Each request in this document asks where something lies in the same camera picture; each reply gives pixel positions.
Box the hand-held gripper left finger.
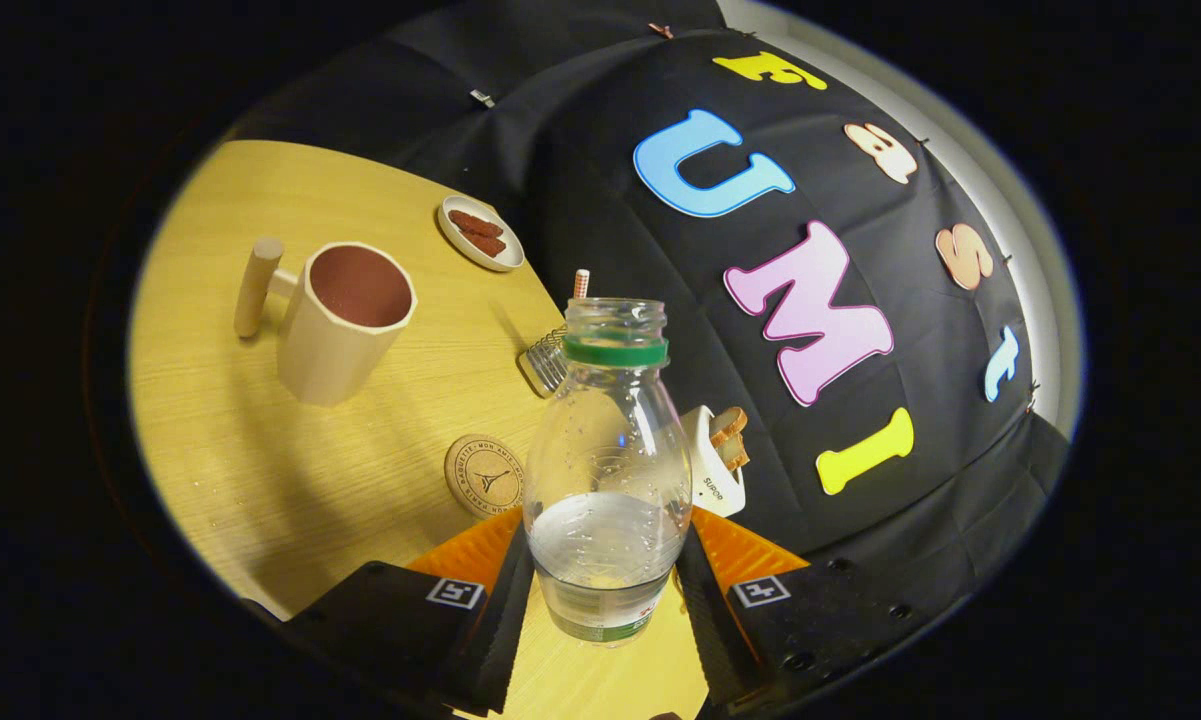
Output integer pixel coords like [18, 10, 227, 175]
[245, 505, 538, 716]

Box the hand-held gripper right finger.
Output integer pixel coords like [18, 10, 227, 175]
[674, 505, 961, 716]

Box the round cork coaster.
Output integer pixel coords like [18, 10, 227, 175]
[445, 434, 527, 519]

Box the clear plastic juice bottle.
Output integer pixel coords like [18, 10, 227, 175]
[523, 297, 694, 648]

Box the cream cup with wooden handle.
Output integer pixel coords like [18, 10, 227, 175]
[234, 237, 418, 408]

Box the white toaster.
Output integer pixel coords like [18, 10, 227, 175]
[680, 404, 751, 518]

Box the wooden table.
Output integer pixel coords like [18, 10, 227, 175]
[128, 140, 711, 720]

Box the small white plate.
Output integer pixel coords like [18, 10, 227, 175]
[437, 194, 526, 273]

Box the black backdrop cloth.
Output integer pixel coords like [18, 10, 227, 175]
[230, 0, 1071, 601]

